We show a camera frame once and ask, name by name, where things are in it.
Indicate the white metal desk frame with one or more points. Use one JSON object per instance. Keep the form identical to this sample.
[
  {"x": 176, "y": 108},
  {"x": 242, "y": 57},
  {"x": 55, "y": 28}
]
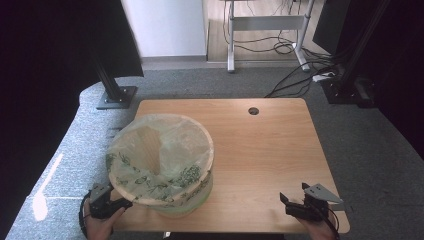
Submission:
[{"x": 266, "y": 23}]

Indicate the white power strip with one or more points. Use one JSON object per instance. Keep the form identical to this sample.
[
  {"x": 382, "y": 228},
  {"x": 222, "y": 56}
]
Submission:
[{"x": 322, "y": 77}]

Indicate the person's right hand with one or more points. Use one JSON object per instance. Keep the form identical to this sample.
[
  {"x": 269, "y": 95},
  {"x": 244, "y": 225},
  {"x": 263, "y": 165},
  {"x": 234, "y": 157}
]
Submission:
[{"x": 320, "y": 231}]

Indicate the black curtain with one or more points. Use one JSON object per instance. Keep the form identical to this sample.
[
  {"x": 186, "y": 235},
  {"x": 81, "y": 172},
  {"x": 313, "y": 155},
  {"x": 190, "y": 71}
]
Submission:
[
  {"x": 403, "y": 66},
  {"x": 50, "y": 50}
]

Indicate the black metal stand with base plate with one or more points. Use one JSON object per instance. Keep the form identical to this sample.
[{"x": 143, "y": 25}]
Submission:
[{"x": 115, "y": 91}]

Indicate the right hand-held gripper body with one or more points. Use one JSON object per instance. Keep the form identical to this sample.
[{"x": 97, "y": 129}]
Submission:
[{"x": 316, "y": 206}]

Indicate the dark flat monitor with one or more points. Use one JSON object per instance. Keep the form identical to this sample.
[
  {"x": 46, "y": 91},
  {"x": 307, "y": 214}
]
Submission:
[{"x": 330, "y": 26}]

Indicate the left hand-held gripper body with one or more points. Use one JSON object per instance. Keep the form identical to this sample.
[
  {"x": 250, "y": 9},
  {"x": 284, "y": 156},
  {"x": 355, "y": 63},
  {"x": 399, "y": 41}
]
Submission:
[{"x": 100, "y": 205}]

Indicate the person's left hand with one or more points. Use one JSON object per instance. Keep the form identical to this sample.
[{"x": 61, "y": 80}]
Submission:
[{"x": 100, "y": 228}]

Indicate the black stand with heavy base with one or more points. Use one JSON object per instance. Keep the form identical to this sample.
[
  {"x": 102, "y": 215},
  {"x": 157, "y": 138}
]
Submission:
[{"x": 346, "y": 87}]

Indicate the translucent green printed plastic bag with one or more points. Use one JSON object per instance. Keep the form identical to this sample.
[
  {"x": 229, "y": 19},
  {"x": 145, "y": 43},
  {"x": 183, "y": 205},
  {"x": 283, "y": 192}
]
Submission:
[{"x": 173, "y": 140}]

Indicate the beige plastic mesh basket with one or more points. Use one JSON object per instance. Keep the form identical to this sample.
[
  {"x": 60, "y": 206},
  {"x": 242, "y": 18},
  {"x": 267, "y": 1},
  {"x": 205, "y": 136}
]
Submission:
[{"x": 146, "y": 200}]

